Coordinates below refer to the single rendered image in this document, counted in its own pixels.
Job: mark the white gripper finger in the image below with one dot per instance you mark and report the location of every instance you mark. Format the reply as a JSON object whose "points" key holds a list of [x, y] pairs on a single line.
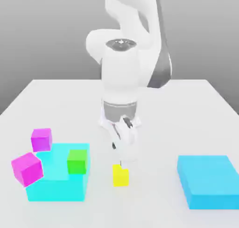
{"points": [[125, 165]]}

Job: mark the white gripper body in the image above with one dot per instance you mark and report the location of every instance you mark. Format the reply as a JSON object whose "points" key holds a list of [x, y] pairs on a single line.
{"points": [[127, 147]]}

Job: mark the small yellow cube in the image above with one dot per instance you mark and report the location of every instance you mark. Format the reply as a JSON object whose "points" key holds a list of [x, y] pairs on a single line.
{"points": [[119, 177]]}

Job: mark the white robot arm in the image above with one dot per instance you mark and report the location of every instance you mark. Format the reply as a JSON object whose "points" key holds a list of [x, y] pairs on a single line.
{"points": [[121, 72]]}

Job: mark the small green cube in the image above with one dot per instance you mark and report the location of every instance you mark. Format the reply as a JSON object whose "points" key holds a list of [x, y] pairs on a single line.
{"points": [[77, 162]]}

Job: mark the small purple cube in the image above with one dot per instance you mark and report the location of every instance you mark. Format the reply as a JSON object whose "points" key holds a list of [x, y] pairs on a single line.
{"points": [[41, 140]]}

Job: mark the small magenta cube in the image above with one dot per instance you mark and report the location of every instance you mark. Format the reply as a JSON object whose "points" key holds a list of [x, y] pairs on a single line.
{"points": [[27, 169]]}

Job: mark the large cyan box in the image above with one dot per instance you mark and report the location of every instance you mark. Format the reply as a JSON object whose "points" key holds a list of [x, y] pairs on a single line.
{"points": [[57, 188]]}

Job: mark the large blue box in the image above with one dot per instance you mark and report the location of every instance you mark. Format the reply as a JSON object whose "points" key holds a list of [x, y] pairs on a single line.
{"points": [[207, 177]]}

